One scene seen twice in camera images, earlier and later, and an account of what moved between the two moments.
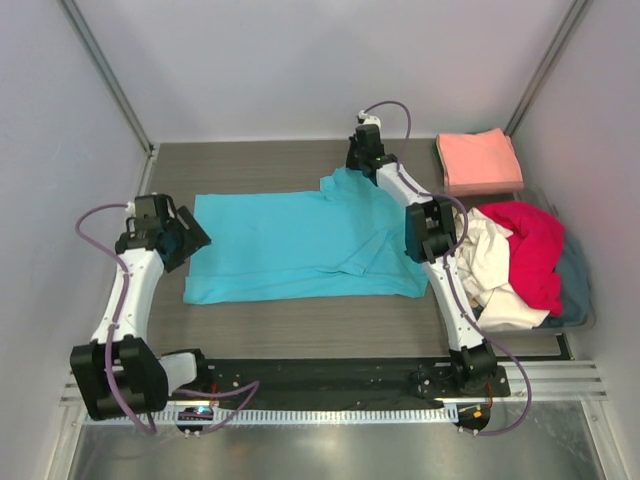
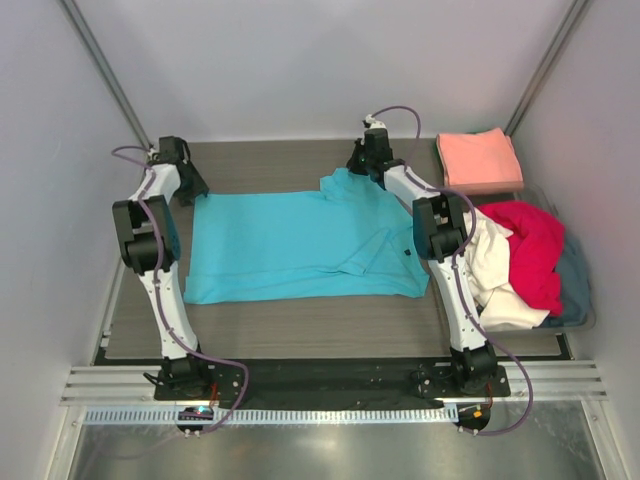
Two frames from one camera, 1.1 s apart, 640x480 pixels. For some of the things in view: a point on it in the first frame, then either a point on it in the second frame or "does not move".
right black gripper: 351,145 does not move
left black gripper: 194,238 to 199,187
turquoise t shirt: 343,239 does not move
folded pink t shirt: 479,163 does not move
